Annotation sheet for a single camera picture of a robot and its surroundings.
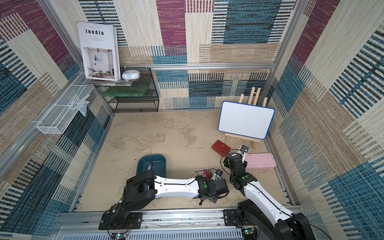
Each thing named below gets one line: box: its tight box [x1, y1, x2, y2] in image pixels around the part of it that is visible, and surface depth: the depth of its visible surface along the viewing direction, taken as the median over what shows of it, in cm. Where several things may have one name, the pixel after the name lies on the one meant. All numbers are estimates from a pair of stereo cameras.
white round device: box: [121, 69, 141, 80], surface depth 89 cm
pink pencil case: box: [244, 153, 277, 169], surface depth 93 cm
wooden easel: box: [224, 86, 268, 149], surface depth 94 cm
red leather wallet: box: [211, 139, 231, 157], surface depth 101 cm
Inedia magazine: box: [77, 21, 121, 82], surface depth 79 cm
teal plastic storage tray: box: [136, 154, 167, 178], surface depth 92 cm
